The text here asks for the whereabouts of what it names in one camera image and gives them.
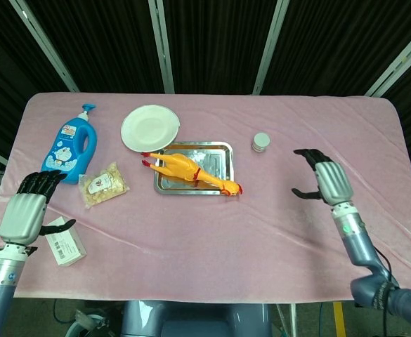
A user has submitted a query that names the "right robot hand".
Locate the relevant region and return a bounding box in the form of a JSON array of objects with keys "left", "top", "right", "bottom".
[{"left": 291, "top": 148, "right": 355, "bottom": 207}]

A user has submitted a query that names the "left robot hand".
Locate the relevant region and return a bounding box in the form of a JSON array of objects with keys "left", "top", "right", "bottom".
[{"left": 0, "top": 169, "right": 77, "bottom": 246}]

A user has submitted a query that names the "yellow rubber chicken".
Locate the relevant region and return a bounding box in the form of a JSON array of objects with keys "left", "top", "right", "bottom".
[{"left": 141, "top": 150, "right": 244, "bottom": 198}]

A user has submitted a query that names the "stainless steel tray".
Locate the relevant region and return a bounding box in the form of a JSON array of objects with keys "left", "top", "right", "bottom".
[{"left": 153, "top": 140, "right": 234, "bottom": 196}]

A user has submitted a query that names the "white cardboard box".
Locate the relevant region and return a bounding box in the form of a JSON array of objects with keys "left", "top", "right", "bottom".
[{"left": 44, "top": 216, "right": 88, "bottom": 267}]

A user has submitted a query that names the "blue detergent pump bottle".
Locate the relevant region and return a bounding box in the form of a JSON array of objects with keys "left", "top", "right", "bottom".
[{"left": 40, "top": 103, "right": 98, "bottom": 185}]

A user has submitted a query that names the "clear bag of snacks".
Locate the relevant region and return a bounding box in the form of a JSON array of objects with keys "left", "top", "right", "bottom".
[{"left": 77, "top": 161, "right": 129, "bottom": 209}]

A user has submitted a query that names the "pale plastic bucket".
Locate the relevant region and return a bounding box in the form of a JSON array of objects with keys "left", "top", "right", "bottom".
[{"left": 64, "top": 308, "right": 122, "bottom": 337}]

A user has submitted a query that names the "pink velvet tablecloth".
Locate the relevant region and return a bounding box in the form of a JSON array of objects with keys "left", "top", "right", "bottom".
[{"left": 0, "top": 91, "right": 411, "bottom": 303}]

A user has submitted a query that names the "white paper plate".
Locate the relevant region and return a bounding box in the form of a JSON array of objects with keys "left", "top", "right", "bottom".
[{"left": 120, "top": 105, "right": 181, "bottom": 152}]

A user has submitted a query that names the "grey-blue robot torso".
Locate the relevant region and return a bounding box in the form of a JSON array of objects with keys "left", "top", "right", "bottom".
[{"left": 120, "top": 300, "right": 273, "bottom": 337}]

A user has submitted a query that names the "black right hand cable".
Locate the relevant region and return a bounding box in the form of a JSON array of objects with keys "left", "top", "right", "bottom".
[{"left": 372, "top": 245, "right": 401, "bottom": 291}]

